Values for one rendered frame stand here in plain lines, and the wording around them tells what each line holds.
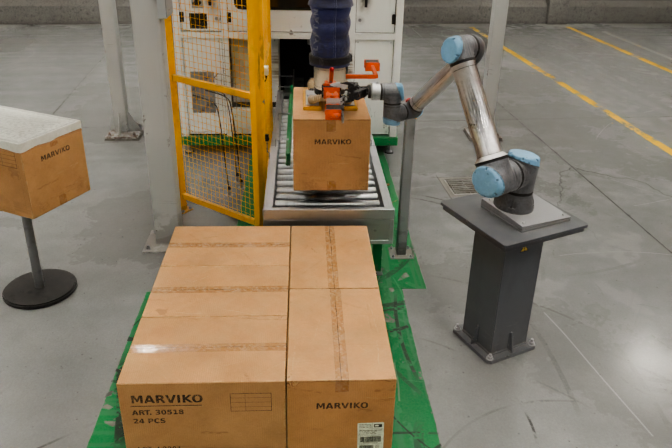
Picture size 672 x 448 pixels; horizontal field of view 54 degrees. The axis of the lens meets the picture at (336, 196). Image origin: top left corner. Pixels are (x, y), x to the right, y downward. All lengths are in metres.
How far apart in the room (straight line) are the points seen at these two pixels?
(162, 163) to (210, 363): 1.93
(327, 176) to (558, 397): 1.56
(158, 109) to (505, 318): 2.31
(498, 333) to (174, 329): 1.61
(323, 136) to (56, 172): 1.38
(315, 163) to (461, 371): 1.28
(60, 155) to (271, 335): 1.58
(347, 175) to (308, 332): 1.10
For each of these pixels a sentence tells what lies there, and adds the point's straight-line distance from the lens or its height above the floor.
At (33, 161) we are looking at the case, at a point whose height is 0.91.
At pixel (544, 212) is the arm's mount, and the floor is 0.78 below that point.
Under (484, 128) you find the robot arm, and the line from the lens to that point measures 2.97.
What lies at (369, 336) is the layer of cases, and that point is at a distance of 2.64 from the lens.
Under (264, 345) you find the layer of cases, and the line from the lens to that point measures 2.59.
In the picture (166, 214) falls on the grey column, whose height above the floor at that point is 0.23.
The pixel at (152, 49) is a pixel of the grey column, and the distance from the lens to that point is 3.98.
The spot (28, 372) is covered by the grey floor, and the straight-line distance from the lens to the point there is 3.58.
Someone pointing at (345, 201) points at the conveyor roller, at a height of 0.55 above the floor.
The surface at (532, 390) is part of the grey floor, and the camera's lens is 3.37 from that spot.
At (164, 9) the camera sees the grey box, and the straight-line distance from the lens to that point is 3.87.
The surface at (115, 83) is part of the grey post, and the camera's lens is 6.36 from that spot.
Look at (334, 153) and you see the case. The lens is 3.41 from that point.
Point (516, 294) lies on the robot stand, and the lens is 3.37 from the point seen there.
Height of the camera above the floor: 2.13
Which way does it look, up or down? 25 degrees down
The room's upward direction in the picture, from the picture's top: 1 degrees clockwise
